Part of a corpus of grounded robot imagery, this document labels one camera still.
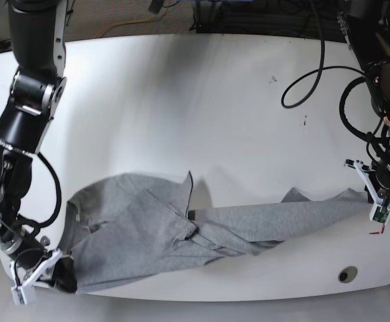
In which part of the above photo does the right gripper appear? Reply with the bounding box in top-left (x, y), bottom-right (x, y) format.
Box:
top-left (0, 237), bottom-right (77, 294)

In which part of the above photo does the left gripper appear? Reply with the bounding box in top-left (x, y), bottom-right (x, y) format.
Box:
top-left (344, 159), bottom-right (390, 207)

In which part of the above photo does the grey T-shirt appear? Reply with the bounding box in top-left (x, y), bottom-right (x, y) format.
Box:
top-left (58, 173), bottom-right (371, 294)

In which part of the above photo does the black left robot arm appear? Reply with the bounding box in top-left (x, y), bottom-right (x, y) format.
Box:
top-left (338, 1), bottom-right (390, 205)

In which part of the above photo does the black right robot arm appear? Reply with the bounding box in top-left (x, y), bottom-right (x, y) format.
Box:
top-left (0, 1), bottom-right (77, 303)

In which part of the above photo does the red tape rectangle marker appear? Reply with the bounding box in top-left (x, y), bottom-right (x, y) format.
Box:
top-left (369, 225), bottom-right (385, 235)

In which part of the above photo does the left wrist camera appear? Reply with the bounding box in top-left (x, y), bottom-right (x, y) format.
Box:
top-left (369, 204), bottom-right (390, 225)

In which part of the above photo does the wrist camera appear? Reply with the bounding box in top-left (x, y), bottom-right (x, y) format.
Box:
top-left (369, 204), bottom-right (390, 225)
top-left (11, 286), bottom-right (37, 306)

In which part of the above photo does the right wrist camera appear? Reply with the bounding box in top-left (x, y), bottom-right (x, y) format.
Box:
top-left (11, 286), bottom-right (37, 306)

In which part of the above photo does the right table cable grommet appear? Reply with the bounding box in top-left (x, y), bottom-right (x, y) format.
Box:
top-left (338, 266), bottom-right (359, 284)

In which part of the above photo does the black cable loop on table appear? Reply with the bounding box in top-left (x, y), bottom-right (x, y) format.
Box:
top-left (281, 0), bottom-right (367, 110)

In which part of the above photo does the yellow cable on floor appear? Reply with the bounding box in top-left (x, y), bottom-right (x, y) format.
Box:
top-left (96, 13), bottom-right (164, 38)

